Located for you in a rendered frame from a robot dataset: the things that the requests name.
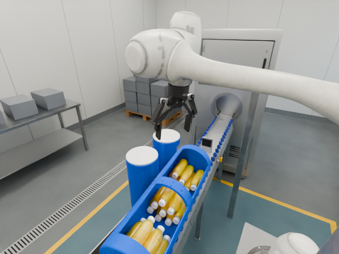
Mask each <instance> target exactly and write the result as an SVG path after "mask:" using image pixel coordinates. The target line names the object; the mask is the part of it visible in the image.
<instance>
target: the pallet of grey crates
mask: <svg viewBox="0 0 339 254"><path fill-rule="evenodd" d="M123 85H124V96H125V104H126V115H127V116H130V115H132V114H134V113H135V114H139V115H142V116H143V120H144V121H147V120H149V119H151V117H152V115H153V113H154V111H155V109H156V107H157V105H158V102H159V98H160V97H162V98H167V87H168V82H167V81H166V80H156V79H153V78H152V79H146V78H142V77H139V76H137V75H135V74H134V76H132V77H128V78H125V79H123ZM181 115H182V107H180V108H175V109H173V110H172V111H170V112H169V113H168V114H167V116H166V117H165V118H164V119H163V121H162V126H167V125H168V124H170V123H171V122H172V121H174V120H175V119H177V118H178V117H179V116H181Z"/></svg>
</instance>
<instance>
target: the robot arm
mask: <svg viewBox="0 0 339 254"><path fill-rule="evenodd" d="M201 38H202V25H201V18H200V17H199V16H198V15H197V14H195V13H192V12H185V11H182V12H175V14H174V15H173V17H172V19H171V21H170V23H169V27H168V29H152V30H146V31H143V32H140V33H138V34H137V35H135V36H134V37H133V38H131V40H130V41H129V42H128V44H127V48H126V52H125V59H126V63H127V66H128V67H129V69H130V71H131V72H132V73H133V74H135V75H137V76H139V77H142V78H146V79H152V78H153V79H156V80H166V81H167V82H168V87H167V98H162V97H160V98H159V102H158V105H157V107H156V109H155V111H154V113H153V115H152V117H151V119H150V122H151V123H152V124H153V125H154V130H155V131H156V132H155V136H156V137H157V139H158V140H161V128H162V124H161V122H162V121H163V119H164V118H165V117H166V116H167V114H168V113H169V112H170V111H172V110H173V109H175V108H180V107H183V108H184V109H185V111H186V112H187V114H186V118H185V125H184V129H185V130H186V131H187V132H189V131H190V125H191V123H192V118H194V117H195V115H197V114H198V112H197V109H196V105H195V102H194V95H193V94H192V93H190V92H189V87H190V85H191V84H192V81H193V80H194V81H197V82H201V83H206V84H210V85H215V86H221V87H226V88H232V89H238V90H244V91H249V92H255V93H261V94H267V95H272V96H277V97H282V98H286V99H289V100H293V101H295V102H298V103H300V104H302V105H305V106H306V107H308V108H310V109H312V110H314V111H316V112H317V113H319V114H321V115H323V116H324V117H326V118H328V119H329V120H331V121H332V122H334V123H336V124H337V125H339V83H334V82H328V81H323V80H319V79H314V78H310V77H305V76H300V75H296V74H291V73H286V72H280V71H273V70H267V69H260V68H254V67H247V66H240V65H234V64H229V63H223V62H218V61H214V60H211V59H207V58H205V57H202V56H200V55H199V52H200V46H201ZM187 99H188V101H189V104H190V107H191V110H190V109H189V108H188V106H187V104H186V103H185V102H186V100H187ZM166 102H167V103H166ZM169 105H170V107H169ZM164 106H165V107H164ZM260 254H339V226H338V228H337V229H336V230H335V231H334V233H333V234H332V235H331V236H330V237H329V239H328V240H327V241H326V242H325V244H324V245H323V246H322V247H321V249H319V247H318V246H317V245H316V243H315V242H314V241H313V240H311V239H310V238H309V237H307V236H305V235H303V234H300V233H294V232H289V233H286V234H283V235H281V236H280V237H278V238H277V239H276V240H275V242H274V243H273V245H272V246H271V248H270V250H269V252H267V251H266V250H262V251H261V253H260Z"/></svg>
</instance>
